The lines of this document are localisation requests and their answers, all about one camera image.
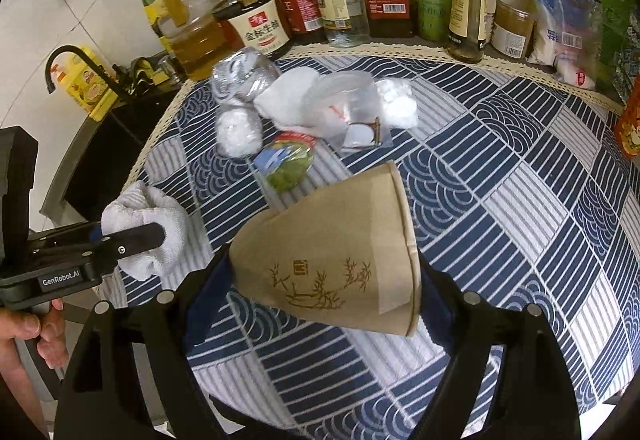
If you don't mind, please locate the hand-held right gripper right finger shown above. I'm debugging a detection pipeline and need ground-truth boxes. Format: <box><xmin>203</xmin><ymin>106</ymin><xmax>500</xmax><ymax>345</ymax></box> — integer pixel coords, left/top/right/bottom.
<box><xmin>419</xmin><ymin>254</ymin><xmax>583</xmax><ymax>440</ymax></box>

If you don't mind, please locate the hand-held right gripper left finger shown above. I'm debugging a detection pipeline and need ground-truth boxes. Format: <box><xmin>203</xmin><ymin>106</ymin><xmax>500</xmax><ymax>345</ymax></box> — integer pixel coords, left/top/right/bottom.
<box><xmin>52</xmin><ymin>246</ymin><xmax>237</xmax><ymax>440</ymax></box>

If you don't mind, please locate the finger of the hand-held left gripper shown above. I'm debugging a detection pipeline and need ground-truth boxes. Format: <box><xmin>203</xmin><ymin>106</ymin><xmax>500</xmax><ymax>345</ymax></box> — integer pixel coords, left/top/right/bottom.
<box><xmin>90</xmin><ymin>225</ymin><xmax>167</xmax><ymax>273</ymax></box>
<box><xmin>30</xmin><ymin>221</ymin><xmax>114</xmax><ymax>253</ymax></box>

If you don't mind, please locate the white tissue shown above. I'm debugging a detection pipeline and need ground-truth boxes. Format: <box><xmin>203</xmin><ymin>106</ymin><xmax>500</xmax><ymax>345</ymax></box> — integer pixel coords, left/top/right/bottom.
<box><xmin>100</xmin><ymin>180</ymin><xmax>191</xmax><ymax>281</ymax></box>

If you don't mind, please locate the brown paper cup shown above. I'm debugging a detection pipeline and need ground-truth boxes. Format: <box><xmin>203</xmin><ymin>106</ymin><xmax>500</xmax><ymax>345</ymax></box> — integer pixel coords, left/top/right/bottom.
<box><xmin>229</xmin><ymin>162</ymin><xmax>423</xmax><ymax>338</ymax></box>

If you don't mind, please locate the person's left hand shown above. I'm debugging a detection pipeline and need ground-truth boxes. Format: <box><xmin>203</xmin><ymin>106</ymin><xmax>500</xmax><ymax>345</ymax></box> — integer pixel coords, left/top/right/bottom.
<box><xmin>0</xmin><ymin>299</ymin><xmax>66</xmax><ymax>421</ymax></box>

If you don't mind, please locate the black kitchen sink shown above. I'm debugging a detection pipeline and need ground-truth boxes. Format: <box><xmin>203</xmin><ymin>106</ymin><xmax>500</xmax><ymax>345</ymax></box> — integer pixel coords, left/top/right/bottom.
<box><xmin>40</xmin><ymin>84</ymin><xmax>191</xmax><ymax>225</ymax></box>

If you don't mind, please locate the yellow dish soap bottle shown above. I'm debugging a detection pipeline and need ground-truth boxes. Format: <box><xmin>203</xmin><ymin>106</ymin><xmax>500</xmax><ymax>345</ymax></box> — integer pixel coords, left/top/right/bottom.
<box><xmin>50</xmin><ymin>47</ymin><xmax>118</xmax><ymax>123</ymax></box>

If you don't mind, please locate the white tissue ball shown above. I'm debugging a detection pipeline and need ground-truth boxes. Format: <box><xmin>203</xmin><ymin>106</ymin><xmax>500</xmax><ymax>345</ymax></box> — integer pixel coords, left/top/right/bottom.
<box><xmin>215</xmin><ymin>107</ymin><xmax>263</xmax><ymax>158</ymax></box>
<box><xmin>375</xmin><ymin>78</ymin><xmax>420</xmax><ymax>131</ymax></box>

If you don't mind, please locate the green snack wrapper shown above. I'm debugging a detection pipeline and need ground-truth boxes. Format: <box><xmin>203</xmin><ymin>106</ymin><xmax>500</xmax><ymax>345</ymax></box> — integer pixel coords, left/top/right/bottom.
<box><xmin>252</xmin><ymin>131</ymin><xmax>317</xmax><ymax>193</ymax></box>

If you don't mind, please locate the blue white patterned tablecloth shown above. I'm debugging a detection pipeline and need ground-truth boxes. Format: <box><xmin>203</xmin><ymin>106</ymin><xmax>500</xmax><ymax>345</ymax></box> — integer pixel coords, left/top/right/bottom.
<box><xmin>97</xmin><ymin>42</ymin><xmax>640</xmax><ymax>440</ymax></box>

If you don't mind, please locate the sink rack with sponge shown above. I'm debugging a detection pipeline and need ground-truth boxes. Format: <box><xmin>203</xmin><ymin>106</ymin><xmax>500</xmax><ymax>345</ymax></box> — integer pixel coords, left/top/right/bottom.
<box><xmin>112</xmin><ymin>54</ymin><xmax>186</xmax><ymax>93</ymax></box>

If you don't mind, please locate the black faucet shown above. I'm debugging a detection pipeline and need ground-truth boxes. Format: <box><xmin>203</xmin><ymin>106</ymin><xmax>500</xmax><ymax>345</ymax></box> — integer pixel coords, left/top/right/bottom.
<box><xmin>45</xmin><ymin>44</ymin><xmax>131</xmax><ymax>121</ymax></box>

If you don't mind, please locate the large cooking oil jug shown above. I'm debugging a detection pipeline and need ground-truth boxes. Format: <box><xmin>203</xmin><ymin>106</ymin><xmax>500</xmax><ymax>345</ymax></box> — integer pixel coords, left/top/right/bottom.
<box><xmin>159</xmin><ymin>0</ymin><xmax>236</xmax><ymax>81</ymax></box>

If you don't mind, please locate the clear plastic bag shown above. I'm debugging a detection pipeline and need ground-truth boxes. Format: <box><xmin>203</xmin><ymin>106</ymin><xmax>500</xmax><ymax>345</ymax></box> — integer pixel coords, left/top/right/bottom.
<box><xmin>305</xmin><ymin>72</ymin><xmax>396</xmax><ymax>155</ymax></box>

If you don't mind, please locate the dark soy sauce jug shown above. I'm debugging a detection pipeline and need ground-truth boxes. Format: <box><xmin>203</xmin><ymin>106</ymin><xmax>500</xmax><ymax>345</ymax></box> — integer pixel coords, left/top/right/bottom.
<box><xmin>211</xmin><ymin>0</ymin><xmax>293</xmax><ymax>58</ymax></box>

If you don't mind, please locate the red orange paper canister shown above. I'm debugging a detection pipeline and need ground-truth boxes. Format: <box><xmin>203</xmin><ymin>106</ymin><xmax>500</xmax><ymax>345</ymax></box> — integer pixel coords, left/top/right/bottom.
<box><xmin>612</xmin><ymin>90</ymin><xmax>640</xmax><ymax>165</ymax></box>

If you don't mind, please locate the jar of brown paste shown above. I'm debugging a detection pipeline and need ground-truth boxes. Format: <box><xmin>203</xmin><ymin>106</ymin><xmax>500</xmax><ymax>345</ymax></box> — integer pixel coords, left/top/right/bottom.
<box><xmin>490</xmin><ymin>0</ymin><xmax>536</xmax><ymax>60</ymax></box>

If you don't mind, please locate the white blue salt bag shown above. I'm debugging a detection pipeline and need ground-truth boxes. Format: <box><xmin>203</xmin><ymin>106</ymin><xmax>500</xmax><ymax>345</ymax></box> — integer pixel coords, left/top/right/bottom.
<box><xmin>525</xmin><ymin>0</ymin><xmax>603</xmax><ymax>90</ymax></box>

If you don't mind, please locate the green packet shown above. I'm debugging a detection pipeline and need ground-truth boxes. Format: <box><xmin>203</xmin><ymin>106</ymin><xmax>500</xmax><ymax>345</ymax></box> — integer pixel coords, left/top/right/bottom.
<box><xmin>592</xmin><ymin>0</ymin><xmax>637</xmax><ymax>45</ymax></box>

